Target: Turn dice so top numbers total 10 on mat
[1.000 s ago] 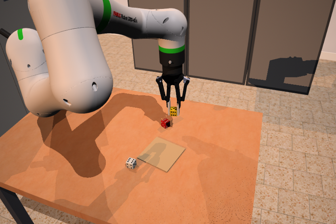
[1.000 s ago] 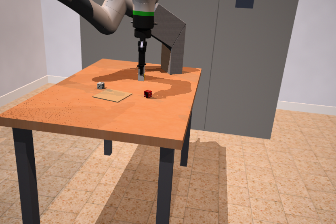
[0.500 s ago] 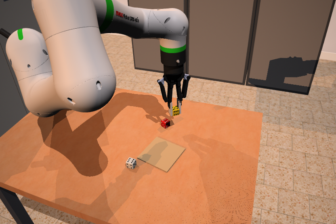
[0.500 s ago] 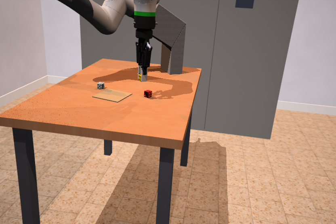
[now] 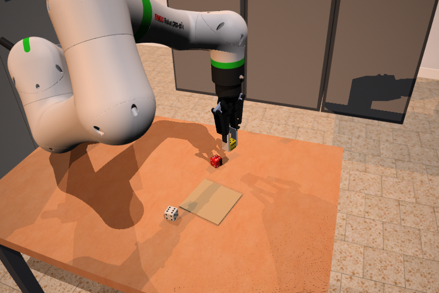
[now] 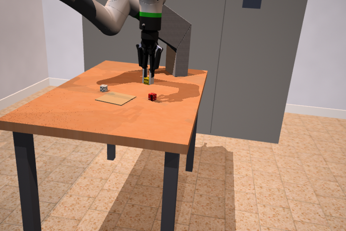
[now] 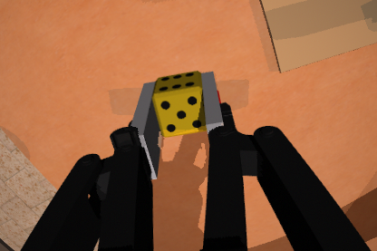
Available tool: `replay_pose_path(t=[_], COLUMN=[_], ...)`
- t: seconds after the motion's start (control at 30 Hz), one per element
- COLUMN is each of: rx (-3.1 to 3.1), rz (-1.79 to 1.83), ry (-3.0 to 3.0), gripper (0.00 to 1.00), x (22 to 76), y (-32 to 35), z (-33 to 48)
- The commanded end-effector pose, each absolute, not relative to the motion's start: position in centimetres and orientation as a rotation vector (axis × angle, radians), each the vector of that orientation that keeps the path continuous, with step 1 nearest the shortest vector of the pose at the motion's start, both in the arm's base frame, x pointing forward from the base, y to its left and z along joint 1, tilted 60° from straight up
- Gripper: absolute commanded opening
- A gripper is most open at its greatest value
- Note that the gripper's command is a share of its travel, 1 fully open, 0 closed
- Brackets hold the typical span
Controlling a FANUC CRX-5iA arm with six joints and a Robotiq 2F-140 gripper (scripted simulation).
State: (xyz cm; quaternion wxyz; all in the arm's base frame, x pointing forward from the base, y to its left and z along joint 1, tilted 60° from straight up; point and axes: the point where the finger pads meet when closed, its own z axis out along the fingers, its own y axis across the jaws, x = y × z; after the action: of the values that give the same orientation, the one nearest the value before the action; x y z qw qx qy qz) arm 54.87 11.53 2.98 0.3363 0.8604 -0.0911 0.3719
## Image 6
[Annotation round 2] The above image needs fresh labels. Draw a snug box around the dark red die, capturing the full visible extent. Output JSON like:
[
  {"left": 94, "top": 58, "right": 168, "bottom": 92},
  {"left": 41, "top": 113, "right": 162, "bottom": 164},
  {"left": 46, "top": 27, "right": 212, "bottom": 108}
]
[{"left": 148, "top": 93, "right": 157, "bottom": 101}]

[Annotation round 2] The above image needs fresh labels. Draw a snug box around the white die with black pips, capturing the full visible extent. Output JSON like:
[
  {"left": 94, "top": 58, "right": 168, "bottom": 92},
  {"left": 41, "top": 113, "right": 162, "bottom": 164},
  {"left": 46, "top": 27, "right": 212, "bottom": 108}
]
[{"left": 100, "top": 84, "right": 108, "bottom": 92}]

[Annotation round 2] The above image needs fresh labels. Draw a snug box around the tan flat mat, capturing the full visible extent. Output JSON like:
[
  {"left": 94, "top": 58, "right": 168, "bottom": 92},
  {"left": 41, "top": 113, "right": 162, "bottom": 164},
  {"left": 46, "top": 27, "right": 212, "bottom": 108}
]
[{"left": 95, "top": 92, "right": 136, "bottom": 106}]

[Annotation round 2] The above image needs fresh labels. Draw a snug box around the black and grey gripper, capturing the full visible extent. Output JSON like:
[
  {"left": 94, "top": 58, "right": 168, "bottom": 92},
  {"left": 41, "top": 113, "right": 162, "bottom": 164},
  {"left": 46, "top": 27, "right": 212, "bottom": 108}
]
[{"left": 136, "top": 31, "right": 163, "bottom": 85}]

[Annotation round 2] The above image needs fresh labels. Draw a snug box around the yellow die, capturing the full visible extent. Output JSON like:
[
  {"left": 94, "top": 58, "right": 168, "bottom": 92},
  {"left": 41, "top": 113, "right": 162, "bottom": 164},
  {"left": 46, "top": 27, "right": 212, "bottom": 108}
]
[{"left": 143, "top": 77, "right": 149, "bottom": 85}]

